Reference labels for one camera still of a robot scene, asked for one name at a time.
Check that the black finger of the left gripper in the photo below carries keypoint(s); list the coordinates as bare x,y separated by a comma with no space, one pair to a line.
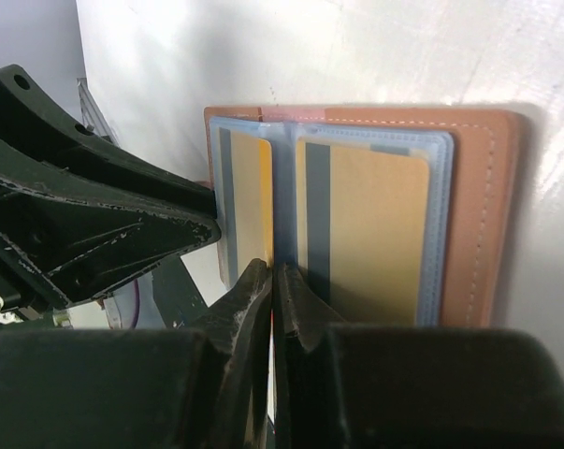
80,217

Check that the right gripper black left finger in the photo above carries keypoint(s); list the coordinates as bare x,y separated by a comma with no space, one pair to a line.
204,385

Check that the gold striped card in holder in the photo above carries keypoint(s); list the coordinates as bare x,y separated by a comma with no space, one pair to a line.
360,223

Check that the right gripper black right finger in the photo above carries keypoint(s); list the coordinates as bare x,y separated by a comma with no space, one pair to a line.
344,385

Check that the brown leather card holder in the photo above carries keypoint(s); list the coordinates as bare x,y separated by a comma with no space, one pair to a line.
488,143

